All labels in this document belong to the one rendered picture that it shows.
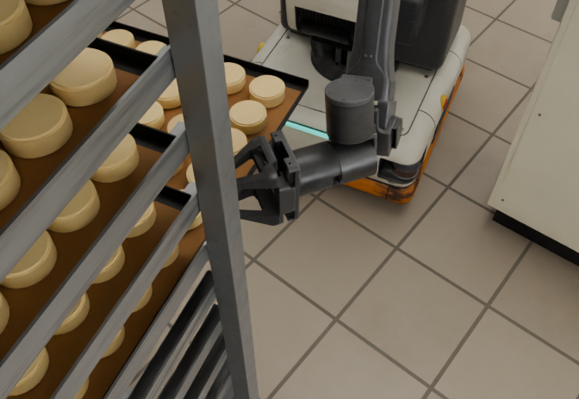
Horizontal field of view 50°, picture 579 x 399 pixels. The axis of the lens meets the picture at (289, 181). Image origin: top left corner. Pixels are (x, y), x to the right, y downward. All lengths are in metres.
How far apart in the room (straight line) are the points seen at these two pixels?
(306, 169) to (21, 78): 0.42
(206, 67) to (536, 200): 1.44
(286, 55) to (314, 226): 0.55
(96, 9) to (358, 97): 0.37
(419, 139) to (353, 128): 1.08
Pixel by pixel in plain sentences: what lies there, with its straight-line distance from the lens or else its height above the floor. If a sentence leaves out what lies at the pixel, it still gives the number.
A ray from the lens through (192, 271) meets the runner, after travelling 0.69.
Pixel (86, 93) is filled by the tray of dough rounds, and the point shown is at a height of 1.24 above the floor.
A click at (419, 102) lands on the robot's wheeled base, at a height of 0.28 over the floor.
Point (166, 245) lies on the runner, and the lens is 0.61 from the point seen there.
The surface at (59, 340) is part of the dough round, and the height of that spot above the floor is 1.04.
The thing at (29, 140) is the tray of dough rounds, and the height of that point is 1.24.
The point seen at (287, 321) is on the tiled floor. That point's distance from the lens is 1.74.
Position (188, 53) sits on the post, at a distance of 0.49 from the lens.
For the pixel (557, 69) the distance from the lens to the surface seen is 1.56.
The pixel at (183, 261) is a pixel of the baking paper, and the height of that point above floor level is 0.95.
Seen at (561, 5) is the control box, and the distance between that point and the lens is 1.54.
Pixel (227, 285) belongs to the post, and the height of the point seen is 0.90.
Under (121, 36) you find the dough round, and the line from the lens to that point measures 0.98.
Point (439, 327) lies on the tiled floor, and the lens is 1.78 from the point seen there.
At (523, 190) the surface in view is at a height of 0.21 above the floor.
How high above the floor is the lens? 1.55
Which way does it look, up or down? 51 degrees down
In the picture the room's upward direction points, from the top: straight up
